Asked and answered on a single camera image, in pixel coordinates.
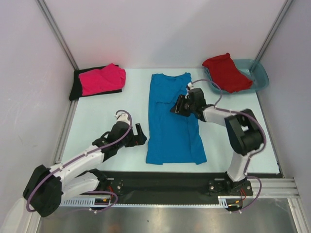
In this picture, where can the blue t shirt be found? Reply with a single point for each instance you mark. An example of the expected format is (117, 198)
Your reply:
(173, 138)

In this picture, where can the aluminium corner post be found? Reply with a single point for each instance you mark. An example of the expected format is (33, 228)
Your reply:
(275, 26)
(56, 32)

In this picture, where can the right aluminium corner post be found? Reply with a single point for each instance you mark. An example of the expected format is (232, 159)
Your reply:
(275, 26)

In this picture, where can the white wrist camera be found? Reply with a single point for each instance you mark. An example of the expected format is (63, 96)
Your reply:
(189, 87)
(122, 117)

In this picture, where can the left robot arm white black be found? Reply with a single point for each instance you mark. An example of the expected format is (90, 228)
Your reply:
(68, 174)

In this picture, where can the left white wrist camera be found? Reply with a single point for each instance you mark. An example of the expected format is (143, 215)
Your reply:
(122, 117)

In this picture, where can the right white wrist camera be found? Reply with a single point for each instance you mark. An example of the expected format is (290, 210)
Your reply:
(189, 87)

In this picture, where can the teal plastic basin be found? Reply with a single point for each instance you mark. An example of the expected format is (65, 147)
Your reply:
(254, 71)

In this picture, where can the left aluminium corner post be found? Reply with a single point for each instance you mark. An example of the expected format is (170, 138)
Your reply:
(56, 32)

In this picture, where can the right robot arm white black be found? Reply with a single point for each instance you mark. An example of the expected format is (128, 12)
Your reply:
(246, 136)

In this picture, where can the white slotted cable duct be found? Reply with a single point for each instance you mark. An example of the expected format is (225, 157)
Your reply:
(93, 202)

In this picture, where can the red t shirt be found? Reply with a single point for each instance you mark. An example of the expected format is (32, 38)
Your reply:
(225, 74)

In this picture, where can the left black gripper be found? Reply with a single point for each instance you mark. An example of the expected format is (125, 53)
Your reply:
(140, 138)

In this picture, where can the pink folded t shirt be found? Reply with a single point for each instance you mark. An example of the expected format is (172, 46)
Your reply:
(108, 79)

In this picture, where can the black folded t shirt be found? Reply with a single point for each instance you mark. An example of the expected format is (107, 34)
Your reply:
(76, 91)

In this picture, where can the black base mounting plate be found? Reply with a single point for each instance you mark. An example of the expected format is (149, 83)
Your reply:
(188, 197)

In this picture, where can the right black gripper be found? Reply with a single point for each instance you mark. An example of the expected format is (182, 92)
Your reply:
(178, 108)

